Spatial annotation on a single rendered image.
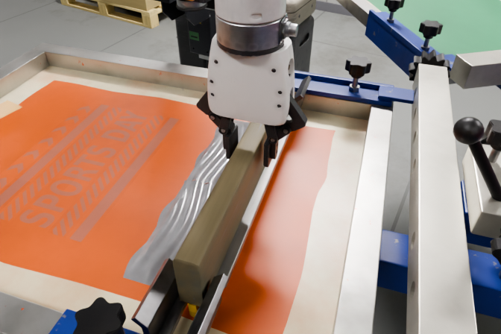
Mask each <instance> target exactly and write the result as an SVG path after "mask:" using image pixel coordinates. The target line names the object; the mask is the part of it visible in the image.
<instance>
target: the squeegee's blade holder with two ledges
mask: <svg viewBox="0 0 501 334"><path fill-rule="evenodd" d="M288 137H289V134H288V135H287V136H284V137H283V138H282V139H280V140H279V143H278V154H277V158H276V159H275V160H273V159H272V160H271V163H270V165H269V167H265V168H264V170H263V173H262V175H261V177H260V179H259V182H258V184H257V186H256V188H255V190H254V193H253V195H252V197H251V200H250V202H249V204H248V207H247V209H246V211H245V214H244V215H243V218H242V220H241V222H240V225H239V227H238V229H237V231H236V234H235V236H234V238H233V240H232V242H231V245H230V247H229V249H228V252H227V254H226V256H225V258H224V261H223V262H222V265H221V267H220V269H219V272H218V274H217V276H218V275H220V274H225V275H226V276H228V277H229V278H228V280H227V283H226V286H225V288H226V287H227V284H228V283H229V280H230V277H231V275H232V273H233V270H234V268H235V266H236V263H237V261H238V258H239V255H240V253H241V251H242V248H243V246H244V244H245V241H246V238H247V237H248V234H249V232H250V229H251V226H252V224H253V221H254V219H255V217H256V214H257V212H258V210H259V207H260V204H261V203H262V199H263V198H264V195H265V192H266V190H267V188H268V185H269V183H270V181H271V178H272V176H273V173H274V170H275V168H276V166H277V164H278V161H279V159H280V156H281V153H282V152H283V149H284V147H285V144H286V141H287V139H288Z"/></svg>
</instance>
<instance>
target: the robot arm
mask: <svg viewBox="0 0 501 334"><path fill-rule="evenodd" d="M215 24H216V34H215V36H214V37H213V38H212V42H211V47H210V53H209V65H208V77H207V91H206V92H205V94H204V95H203V96H202V97H201V99H200V100H199V101H198V103H197V104H196V106H197V108H198V109H200V110H201V111H202V112H203V113H205V114H206V115H208V116H209V118H210V119H211V121H212V122H213V123H214V124H215V125H216V126H217V127H218V131H219V133H220V134H223V148H224V149H226V158H227V159H230V158H231V156H232V154H233V152H234V151H235V149H236V146H237V145H238V144H239V137H238V125H237V124H236V123H234V119H239V120H243V121H247V122H255V123H260V124H264V126H265V131H266V134H267V139H266V141H265V143H264V155H263V165H264V167H269V165H270V163H271V160H272V159H273V160H275V159H276V158H277V154H278V143H279V140H280V139H282V138H283V137H284V136H287V135H288V134H290V133H291V132H292V131H296V130H299V129H301V128H302V127H305V126H306V123H307V117H306V116H305V114H304V113H303V111H302V110H301V108H300V107H299V105H298V104H297V102H296V101H295V99H294V54H293V48H292V41H291V40H290V39H289V37H290V36H291V37H296V36H297V33H298V24H293V23H292V22H289V19H288V17H287V13H286V0H215ZM288 114H289V115H290V117H291V120H286V119H287V115H288Z"/></svg>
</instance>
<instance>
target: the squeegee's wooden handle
mask: <svg viewBox="0 0 501 334"><path fill-rule="evenodd" d="M266 139H267V134H266V131H265V126H264V124H260V123H255V122H250V124H249V125H248V127H247V129H246V131H245V132H244V134H243V136H242V138H241V139H240V141H239V144H238V145H237V146H236V149H235V151H234V152H233V154H232V156H231V158H230V159H229V161H228V163H227V164H226V166H225V168H224V170H223V172H222V173H221V176H220V177H219V179H218V181H217V183H216V184H215V186H214V188H213V189H212V191H211V193H210V195H209V197H208V198H207V201H206V202H205V204H204V206H203V208H202V209H201V211H200V213H199V215H198V217H197V218H196V220H195V222H194V224H193V225H192V227H191V229H190V231H189V233H188V234H187V236H186V238H185V240H184V241H183V244H182V245H181V246H180V249H179V251H178V252H177V254H176V256H175V258H174V259H173V267H174V274H175V278H176V282H177V289H178V294H179V298H180V301H183V302H186V303H190V304H193V305H196V306H199V307H201V304H202V302H203V300H204V298H205V295H206V293H207V291H208V288H209V286H210V284H211V282H212V279H213V277H215V276H217V274H218V272H219V269H220V267H221V265H222V262H223V261H224V258H225V256H226V254H227V252H228V249H229V247H230V245H231V242H232V240H233V238H234V236H235V234H236V231H237V229H238V227H239V225H240V222H241V220H242V218H243V215H244V214H245V211H246V209H247V207H248V204H249V202H250V200H251V197H252V195H253V193H254V190H255V188H256V186H257V184H258V182H259V179H260V177H261V175H262V173H263V170H264V168H265V167H264V165H263V155H264V143H265V141H266Z"/></svg>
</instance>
